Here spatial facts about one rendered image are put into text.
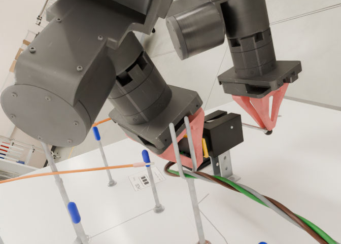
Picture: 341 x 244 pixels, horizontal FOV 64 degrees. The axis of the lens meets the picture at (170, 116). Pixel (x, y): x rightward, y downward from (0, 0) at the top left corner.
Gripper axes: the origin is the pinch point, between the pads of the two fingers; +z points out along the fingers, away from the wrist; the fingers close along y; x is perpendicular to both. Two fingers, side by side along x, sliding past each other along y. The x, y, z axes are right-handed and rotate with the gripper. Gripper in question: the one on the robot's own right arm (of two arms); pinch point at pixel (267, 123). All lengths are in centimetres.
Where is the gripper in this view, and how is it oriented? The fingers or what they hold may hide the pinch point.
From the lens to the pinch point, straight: 45.0
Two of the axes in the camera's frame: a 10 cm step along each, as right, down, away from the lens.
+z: 3.3, 8.5, 4.0
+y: 5.6, 1.7, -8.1
